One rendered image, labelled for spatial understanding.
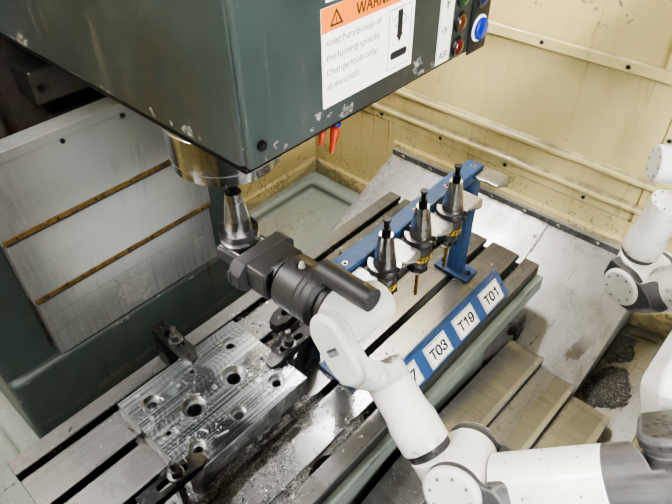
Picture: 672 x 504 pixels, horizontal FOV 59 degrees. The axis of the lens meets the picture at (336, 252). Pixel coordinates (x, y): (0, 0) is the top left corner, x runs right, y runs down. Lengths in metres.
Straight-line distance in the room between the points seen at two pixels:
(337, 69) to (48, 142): 0.70
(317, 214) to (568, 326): 1.01
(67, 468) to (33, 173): 0.57
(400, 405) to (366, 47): 0.46
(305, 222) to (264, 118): 1.63
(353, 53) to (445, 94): 1.22
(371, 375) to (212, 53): 0.45
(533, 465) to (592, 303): 0.97
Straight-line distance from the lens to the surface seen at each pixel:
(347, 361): 0.80
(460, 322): 1.38
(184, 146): 0.79
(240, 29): 0.54
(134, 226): 1.40
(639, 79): 1.60
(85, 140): 1.25
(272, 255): 0.91
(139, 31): 0.66
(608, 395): 1.72
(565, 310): 1.74
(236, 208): 0.90
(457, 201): 1.20
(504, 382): 1.56
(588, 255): 1.81
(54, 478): 1.31
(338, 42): 0.64
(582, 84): 1.65
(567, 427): 1.57
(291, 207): 2.28
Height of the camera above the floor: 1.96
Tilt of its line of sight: 42 degrees down
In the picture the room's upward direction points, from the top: 1 degrees counter-clockwise
